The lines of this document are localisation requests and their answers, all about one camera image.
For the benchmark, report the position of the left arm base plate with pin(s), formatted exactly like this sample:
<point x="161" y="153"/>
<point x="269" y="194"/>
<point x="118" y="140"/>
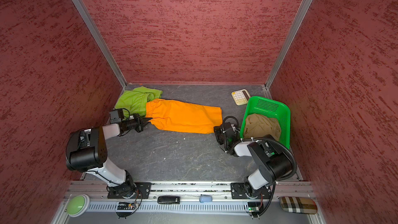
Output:
<point x="141" y="190"/>

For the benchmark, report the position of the left circuit board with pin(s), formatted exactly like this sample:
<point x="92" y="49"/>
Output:
<point x="126" y="206"/>

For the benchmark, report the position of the cream desk calculator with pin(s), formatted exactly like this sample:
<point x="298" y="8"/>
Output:
<point x="241" y="97"/>

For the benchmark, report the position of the right aluminium corner post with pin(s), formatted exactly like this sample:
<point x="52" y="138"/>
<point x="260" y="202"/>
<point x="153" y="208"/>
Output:
<point x="297" y="21"/>

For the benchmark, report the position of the khaki brown shorts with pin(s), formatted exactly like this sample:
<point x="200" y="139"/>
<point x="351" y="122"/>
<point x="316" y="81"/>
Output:
<point x="257" y="126"/>

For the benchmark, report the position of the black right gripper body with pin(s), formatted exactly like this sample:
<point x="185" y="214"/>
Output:
<point x="220" y="138"/>

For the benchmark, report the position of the left aluminium corner post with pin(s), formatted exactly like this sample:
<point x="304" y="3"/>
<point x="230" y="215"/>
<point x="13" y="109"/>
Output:
<point x="85" y="15"/>

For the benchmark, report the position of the orange shorts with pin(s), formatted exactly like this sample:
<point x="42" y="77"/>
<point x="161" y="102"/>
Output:
<point x="177" y="116"/>

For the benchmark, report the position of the circuit board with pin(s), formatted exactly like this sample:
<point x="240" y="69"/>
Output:
<point x="126" y="206"/>
<point x="255" y="207"/>

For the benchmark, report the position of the green round push button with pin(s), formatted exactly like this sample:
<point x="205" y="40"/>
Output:
<point x="78" y="205"/>

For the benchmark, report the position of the plaid patterned case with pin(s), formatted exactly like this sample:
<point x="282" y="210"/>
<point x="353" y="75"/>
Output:
<point x="298" y="205"/>

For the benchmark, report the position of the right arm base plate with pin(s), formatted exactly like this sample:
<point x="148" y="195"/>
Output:
<point x="239" y="190"/>

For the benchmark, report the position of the black usb device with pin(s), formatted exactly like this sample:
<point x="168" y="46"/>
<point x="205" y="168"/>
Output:
<point x="167" y="200"/>

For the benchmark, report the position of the lime green shorts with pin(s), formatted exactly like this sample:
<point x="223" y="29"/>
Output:
<point x="134" y="101"/>

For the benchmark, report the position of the aluminium corner post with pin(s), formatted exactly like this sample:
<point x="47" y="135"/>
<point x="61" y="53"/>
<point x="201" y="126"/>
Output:
<point x="85" y="15"/>
<point x="297" y="21"/>

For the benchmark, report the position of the aluminium front rail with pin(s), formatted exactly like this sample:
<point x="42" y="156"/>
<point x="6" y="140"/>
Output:
<point x="189" y="192"/>

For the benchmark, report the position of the green plastic laundry basket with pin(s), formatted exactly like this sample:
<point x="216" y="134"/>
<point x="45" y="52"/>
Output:
<point x="271" y="109"/>

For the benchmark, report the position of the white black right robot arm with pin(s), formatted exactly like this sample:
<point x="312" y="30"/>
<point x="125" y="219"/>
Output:
<point x="274" y="161"/>

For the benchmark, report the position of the right circuit board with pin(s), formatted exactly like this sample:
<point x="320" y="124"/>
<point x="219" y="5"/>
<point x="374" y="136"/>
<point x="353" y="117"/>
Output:
<point x="255" y="207"/>

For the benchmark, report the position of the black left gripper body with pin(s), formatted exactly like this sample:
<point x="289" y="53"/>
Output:
<point x="133" y="123"/>

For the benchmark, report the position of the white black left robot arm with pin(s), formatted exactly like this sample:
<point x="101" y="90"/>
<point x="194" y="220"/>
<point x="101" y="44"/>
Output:
<point x="86" y="152"/>

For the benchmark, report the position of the light blue small object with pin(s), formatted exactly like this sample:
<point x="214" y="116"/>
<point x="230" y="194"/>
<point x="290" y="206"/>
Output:
<point x="205" y="198"/>

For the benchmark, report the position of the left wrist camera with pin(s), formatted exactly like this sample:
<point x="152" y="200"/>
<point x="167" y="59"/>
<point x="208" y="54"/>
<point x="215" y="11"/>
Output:
<point x="116" y="116"/>

